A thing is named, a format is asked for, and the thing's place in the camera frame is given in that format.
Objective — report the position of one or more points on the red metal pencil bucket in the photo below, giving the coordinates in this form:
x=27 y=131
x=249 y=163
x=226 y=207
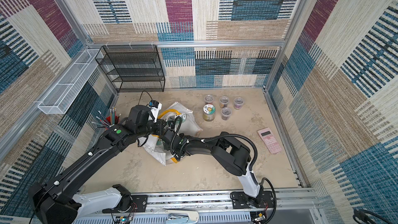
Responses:
x=110 y=120

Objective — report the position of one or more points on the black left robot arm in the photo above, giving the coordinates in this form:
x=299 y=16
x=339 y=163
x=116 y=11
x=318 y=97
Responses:
x=57 y=201

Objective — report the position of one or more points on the bundle of coloured pencils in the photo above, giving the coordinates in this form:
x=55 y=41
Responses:
x=100 y=118

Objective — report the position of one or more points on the green label seed jar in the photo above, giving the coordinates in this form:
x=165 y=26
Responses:
x=209 y=112

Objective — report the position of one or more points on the white handle tool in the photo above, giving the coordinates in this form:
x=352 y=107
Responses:
x=178 y=216

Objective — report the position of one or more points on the clear seed jar purple contents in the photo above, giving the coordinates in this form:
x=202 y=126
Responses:
x=226 y=113

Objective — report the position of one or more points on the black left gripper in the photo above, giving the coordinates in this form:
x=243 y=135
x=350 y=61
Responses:
x=161 y=124

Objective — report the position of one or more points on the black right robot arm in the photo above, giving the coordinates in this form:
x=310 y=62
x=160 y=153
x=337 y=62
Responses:
x=237 y=154

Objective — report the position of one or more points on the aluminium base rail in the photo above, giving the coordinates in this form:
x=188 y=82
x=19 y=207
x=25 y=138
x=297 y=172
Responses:
x=279 y=206

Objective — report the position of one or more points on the clear seed jar red contents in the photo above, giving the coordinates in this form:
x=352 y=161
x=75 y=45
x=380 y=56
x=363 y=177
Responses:
x=224 y=101

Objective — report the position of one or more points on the pink calculator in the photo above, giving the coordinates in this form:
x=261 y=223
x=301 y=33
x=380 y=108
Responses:
x=269 y=140

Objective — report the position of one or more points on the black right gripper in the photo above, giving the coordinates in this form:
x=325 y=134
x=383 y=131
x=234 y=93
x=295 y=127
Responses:
x=173 y=140

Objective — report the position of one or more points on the clear plastic seed jar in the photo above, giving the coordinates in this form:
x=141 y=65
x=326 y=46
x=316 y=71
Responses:
x=209 y=99

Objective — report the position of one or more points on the clear seed jar dark contents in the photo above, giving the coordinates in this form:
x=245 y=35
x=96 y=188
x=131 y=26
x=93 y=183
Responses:
x=238 y=103

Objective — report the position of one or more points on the white canvas tote bag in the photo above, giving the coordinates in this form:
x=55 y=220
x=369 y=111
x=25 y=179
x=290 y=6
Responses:
x=154 y=146

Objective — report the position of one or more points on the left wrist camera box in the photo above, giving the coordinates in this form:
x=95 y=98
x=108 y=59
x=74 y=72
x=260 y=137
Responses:
x=140 y=115

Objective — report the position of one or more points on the white wire mesh basket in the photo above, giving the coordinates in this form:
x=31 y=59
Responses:
x=59 y=99

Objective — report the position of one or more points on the black wire mesh shelf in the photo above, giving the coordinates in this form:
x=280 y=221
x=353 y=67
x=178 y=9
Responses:
x=132 y=68

